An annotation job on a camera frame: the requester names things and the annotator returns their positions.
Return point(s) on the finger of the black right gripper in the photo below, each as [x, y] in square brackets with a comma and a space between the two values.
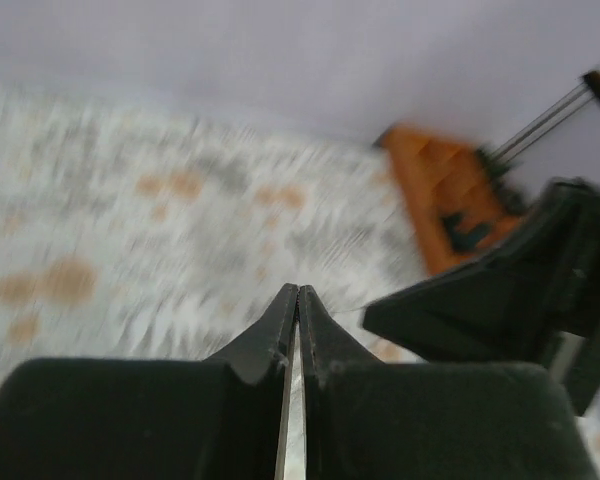
[484, 309]

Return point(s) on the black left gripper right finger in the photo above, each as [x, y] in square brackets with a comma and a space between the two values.
[367, 419]

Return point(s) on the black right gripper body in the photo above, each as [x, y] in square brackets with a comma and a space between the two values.
[571, 351]

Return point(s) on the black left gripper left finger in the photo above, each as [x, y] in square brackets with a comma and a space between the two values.
[223, 417]

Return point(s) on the orange wooden divided tray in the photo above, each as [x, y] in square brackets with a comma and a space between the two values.
[440, 176]

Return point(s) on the floral patterned tablecloth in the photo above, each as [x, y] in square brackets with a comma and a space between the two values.
[129, 236]

